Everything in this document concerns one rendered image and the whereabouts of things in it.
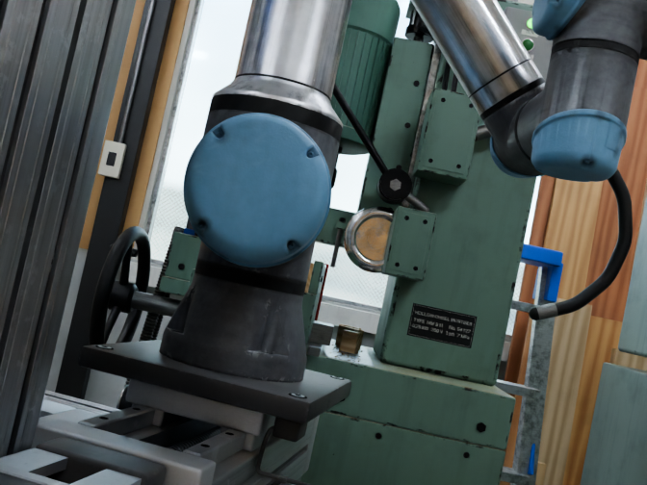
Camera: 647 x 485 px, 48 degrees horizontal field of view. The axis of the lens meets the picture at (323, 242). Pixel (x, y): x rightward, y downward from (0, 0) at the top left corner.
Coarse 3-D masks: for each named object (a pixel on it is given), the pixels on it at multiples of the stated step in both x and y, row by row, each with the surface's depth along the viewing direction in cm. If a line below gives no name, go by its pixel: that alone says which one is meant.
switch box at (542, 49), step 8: (512, 8) 132; (512, 16) 131; (520, 16) 131; (528, 16) 131; (512, 24) 131; (520, 24) 131; (520, 32) 131; (536, 40) 131; (544, 40) 131; (552, 40) 131; (536, 48) 131; (544, 48) 131; (536, 56) 131; (544, 56) 131; (536, 64) 131; (544, 64) 131; (544, 72) 131
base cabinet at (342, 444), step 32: (320, 416) 123; (320, 448) 123; (352, 448) 122; (384, 448) 122; (416, 448) 122; (448, 448) 122; (480, 448) 122; (320, 480) 122; (352, 480) 122; (384, 480) 122; (416, 480) 122; (448, 480) 122; (480, 480) 122
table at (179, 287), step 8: (192, 272) 120; (168, 280) 141; (176, 280) 141; (184, 280) 141; (192, 280) 120; (160, 288) 141; (168, 288) 141; (176, 288) 141; (184, 288) 141; (304, 296) 120; (312, 296) 120; (304, 304) 120; (312, 304) 120; (304, 312) 120; (312, 312) 120; (304, 320) 120; (312, 320) 132; (304, 328) 119
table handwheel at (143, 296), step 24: (120, 240) 138; (144, 240) 150; (144, 264) 156; (96, 288) 133; (120, 288) 144; (144, 288) 158; (96, 312) 132; (168, 312) 145; (96, 336) 133; (120, 336) 154
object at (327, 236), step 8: (328, 216) 143; (336, 216) 143; (344, 216) 143; (352, 216) 143; (328, 224) 143; (320, 232) 143; (328, 232) 143; (336, 232) 143; (320, 240) 143; (328, 240) 143
